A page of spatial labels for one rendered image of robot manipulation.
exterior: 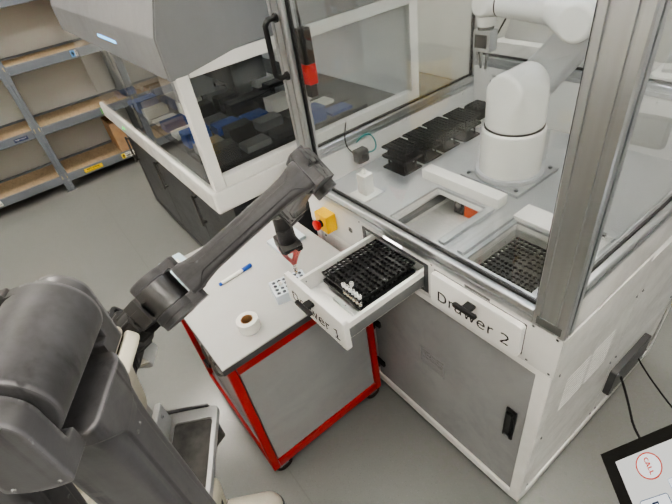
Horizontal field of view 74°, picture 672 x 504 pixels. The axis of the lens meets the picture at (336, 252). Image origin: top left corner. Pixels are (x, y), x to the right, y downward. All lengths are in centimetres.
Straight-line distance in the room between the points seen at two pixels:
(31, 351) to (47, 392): 2
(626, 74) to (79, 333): 75
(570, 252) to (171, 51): 136
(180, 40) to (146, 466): 150
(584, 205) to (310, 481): 149
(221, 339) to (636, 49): 122
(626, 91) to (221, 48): 134
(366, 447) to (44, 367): 179
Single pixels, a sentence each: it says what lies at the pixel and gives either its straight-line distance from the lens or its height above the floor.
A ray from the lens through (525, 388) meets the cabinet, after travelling 136.
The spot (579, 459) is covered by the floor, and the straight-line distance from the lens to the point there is 208.
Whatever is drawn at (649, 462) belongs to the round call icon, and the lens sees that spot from 93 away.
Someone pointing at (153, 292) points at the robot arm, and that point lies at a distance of 86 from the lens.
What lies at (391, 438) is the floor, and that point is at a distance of 202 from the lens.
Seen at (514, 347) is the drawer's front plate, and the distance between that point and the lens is 122.
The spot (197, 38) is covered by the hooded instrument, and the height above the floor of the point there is 147.
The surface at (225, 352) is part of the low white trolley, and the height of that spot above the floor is 76.
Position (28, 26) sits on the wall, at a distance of 501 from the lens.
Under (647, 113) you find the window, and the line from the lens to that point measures 94.
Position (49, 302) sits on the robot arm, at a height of 162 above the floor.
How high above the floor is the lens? 179
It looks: 39 degrees down
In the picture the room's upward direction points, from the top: 10 degrees counter-clockwise
